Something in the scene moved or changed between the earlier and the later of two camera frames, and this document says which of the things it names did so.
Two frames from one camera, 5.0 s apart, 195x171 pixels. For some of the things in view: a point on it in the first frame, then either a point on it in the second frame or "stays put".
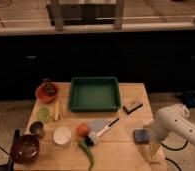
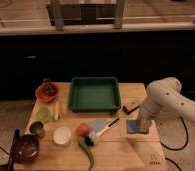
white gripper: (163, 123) → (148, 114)
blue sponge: (141, 136) → (132, 126)
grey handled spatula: (97, 127) stays put
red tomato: (82, 129) stays put
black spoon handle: (13, 151) stays put
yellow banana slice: (57, 110) stays put
